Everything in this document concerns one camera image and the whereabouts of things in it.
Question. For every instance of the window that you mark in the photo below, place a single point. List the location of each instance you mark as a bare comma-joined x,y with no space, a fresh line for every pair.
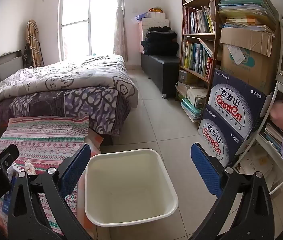
86,27

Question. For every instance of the upper Ganten water box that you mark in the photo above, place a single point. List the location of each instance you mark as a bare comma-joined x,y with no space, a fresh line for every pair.
238,103

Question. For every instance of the ganten water box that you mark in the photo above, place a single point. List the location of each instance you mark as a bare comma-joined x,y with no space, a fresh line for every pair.
238,103
223,141

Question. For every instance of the stack of books on floor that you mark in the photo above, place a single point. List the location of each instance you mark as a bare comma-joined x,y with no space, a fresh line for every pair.
192,99

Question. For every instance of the pile of dark clothes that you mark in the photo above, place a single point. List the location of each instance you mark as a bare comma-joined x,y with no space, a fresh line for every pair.
160,41

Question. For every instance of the blue cardboard box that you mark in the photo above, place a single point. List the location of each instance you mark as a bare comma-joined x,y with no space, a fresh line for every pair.
7,196

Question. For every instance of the sheer white curtain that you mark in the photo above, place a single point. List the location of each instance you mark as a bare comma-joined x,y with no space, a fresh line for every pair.
120,42

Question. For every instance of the patterned striped tablecloth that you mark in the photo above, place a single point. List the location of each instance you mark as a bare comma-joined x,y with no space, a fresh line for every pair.
45,141

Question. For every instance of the brown cardboard box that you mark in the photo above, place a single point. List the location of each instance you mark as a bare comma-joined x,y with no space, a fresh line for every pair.
251,56

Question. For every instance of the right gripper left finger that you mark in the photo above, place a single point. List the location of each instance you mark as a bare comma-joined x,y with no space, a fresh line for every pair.
27,219

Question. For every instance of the plaid coat on rack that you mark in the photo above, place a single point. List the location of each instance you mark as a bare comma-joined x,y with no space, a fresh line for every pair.
32,56

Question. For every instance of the white cartoon print duvet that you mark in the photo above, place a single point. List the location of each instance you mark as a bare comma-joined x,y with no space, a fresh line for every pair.
108,71

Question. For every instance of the lower Ganten water box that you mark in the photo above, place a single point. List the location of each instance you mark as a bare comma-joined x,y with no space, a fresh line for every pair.
223,141

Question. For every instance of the black storage bench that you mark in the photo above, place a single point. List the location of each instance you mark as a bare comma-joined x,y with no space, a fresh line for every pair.
163,71

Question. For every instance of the white tissue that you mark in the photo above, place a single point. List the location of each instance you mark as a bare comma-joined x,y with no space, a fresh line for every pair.
29,168

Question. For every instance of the wooden bookshelf with books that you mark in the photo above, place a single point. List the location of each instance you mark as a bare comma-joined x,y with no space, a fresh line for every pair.
200,51

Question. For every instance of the grey padded headboard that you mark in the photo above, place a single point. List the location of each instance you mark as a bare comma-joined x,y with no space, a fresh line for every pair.
10,63

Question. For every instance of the white plastic trash bin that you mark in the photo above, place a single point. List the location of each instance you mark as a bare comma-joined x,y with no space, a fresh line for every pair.
128,188

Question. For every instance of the white storage drawers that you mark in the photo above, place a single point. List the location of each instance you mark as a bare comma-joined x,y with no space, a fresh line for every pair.
154,21

